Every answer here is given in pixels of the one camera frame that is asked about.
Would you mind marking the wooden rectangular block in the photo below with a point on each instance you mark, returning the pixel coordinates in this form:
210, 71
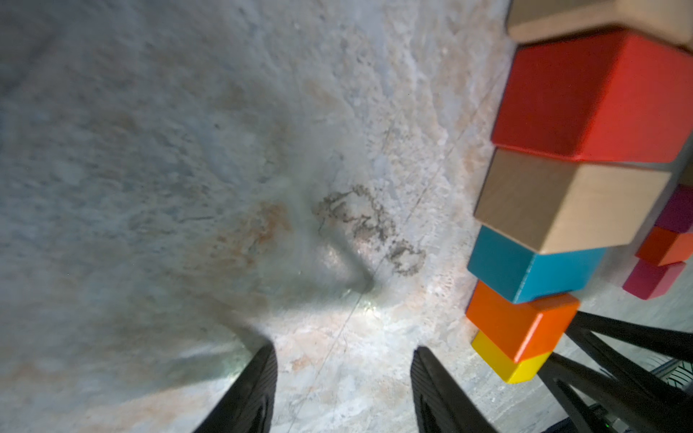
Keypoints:
551, 206

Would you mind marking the magenta rectangular block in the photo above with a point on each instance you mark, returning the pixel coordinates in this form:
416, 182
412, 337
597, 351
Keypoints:
677, 215

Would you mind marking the wooden triangle block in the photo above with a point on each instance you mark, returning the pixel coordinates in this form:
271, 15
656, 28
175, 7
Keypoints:
530, 21

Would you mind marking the teal small block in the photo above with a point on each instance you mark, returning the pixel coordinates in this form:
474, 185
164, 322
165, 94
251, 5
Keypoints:
520, 275

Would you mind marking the yellow cube block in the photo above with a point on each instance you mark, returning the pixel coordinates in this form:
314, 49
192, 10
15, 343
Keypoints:
508, 370

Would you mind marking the magenta small cube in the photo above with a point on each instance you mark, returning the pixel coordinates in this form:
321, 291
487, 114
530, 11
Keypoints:
648, 281

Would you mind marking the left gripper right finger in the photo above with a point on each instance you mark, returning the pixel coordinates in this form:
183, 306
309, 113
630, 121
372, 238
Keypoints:
440, 404

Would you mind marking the red rectangular block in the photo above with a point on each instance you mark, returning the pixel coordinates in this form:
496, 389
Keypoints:
610, 97

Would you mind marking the orange cube block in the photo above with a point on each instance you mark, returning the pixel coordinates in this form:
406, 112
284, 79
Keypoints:
521, 331

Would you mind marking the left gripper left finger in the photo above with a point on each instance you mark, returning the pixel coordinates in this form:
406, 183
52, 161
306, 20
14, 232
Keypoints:
248, 405

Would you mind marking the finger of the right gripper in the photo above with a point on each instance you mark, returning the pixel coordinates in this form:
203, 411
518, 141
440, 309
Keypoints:
568, 381
585, 330

